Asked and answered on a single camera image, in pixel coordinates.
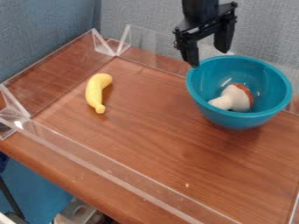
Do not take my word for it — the yellow toy banana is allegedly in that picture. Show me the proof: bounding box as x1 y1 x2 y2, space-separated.
85 73 112 114

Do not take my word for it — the blue plastic bowl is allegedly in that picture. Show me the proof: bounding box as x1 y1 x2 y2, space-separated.
185 55 292 130

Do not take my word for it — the white brown toy mushroom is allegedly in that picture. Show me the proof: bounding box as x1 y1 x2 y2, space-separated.
208 83 253 112

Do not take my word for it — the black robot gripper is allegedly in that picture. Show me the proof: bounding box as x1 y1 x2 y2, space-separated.
172 0 238 67

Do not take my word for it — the clear acrylic tray barrier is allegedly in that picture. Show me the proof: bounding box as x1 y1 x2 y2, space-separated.
0 25 299 224

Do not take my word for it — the grey metal bracket below table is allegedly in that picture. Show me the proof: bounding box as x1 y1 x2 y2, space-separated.
52 198 104 224

